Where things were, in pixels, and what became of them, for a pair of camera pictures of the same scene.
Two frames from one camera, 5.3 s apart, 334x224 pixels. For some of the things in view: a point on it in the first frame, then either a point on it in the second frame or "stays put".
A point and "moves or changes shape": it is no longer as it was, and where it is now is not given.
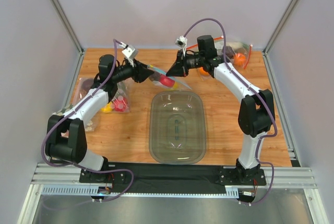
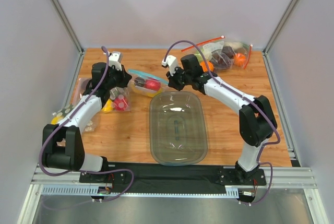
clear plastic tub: [177, 127] stays put
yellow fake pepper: [108, 108] stays put
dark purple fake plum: [155, 77] moves or changes shape
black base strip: [171, 177] stays put
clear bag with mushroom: [121, 102] stays put
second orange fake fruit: [239, 59] stays put
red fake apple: [166, 81] -> [153, 84]
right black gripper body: [182, 62] -> [175, 78]
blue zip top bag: [160, 78] moves or changes shape
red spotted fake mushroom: [120, 104] stays put
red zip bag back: [237, 53] stays put
